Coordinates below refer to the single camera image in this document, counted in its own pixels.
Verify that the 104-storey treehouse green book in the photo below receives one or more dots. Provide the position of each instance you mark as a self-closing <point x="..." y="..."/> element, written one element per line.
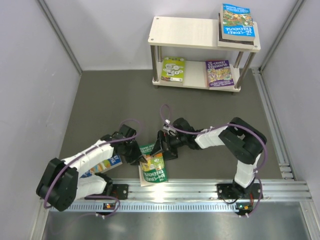
<point x="153" y="171"/>

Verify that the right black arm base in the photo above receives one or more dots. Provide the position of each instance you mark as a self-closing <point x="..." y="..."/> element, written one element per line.
<point x="227" y="191"/>

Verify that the aluminium mounting rail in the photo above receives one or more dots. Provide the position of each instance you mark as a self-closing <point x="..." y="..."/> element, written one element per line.
<point x="196" y="195"/>

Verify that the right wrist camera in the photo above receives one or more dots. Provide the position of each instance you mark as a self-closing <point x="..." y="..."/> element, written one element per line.
<point x="166" y="126"/>

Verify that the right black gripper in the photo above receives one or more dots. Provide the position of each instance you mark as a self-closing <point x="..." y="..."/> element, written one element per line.
<point x="162" y="137"/>

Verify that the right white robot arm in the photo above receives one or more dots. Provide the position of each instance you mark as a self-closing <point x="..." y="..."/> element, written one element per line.
<point x="244" y="141"/>

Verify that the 52-storey treehouse purple book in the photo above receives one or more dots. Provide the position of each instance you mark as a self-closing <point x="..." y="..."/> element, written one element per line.
<point x="218" y="73"/>

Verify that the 91-storey treehouse blue book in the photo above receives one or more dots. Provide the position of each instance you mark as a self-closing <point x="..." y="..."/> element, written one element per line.
<point x="104" y="166"/>

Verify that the tale of two cities book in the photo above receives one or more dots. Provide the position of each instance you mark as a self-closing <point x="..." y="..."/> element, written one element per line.
<point x="239" y="44"/>

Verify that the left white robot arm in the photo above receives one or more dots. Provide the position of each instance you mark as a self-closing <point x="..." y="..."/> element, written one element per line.
<point x="63" y="182"/>

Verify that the white two-tier wooden shelf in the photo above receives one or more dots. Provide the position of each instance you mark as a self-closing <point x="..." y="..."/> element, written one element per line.
<point x="194" y="33"/>

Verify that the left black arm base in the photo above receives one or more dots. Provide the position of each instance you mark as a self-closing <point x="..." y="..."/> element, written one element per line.
<point x="120" y="191"/>

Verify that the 65-storey treehouse lime book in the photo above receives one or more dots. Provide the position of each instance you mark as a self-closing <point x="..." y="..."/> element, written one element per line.
<point x="173" y="69"/>

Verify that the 26-storey treehouse blue book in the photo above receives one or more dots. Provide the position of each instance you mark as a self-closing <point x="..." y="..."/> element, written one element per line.
<point x="236" y="23"/>

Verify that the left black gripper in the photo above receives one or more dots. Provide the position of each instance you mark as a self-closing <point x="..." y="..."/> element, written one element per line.
<point x="137" y="157"/>

